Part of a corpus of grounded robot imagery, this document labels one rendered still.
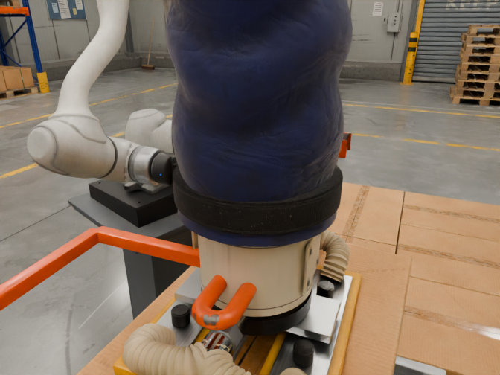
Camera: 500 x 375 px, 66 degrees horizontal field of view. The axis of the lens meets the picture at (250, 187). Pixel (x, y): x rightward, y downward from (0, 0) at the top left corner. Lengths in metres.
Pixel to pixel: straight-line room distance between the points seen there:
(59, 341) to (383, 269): 1.68
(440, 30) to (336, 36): 10.01
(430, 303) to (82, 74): 1.22
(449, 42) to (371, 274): 9.76
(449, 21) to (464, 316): 9.32
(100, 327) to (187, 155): 1.78
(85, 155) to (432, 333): 1.07
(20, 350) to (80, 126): 1.51
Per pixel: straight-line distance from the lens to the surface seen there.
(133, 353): 0.53
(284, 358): 0.58
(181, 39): 0.43
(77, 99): 0.91
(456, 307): 1.47
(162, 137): 1.40
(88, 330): 2.17
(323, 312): 0.61
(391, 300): 0.75
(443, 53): 10.44
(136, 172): 0.94
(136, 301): 1.82
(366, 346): 0.65
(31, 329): 2.29
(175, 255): 0.58
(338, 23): 0.42
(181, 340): 0.61
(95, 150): 0.87
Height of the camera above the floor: 1.40
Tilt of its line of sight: 24 degrees down
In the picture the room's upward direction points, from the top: straight up
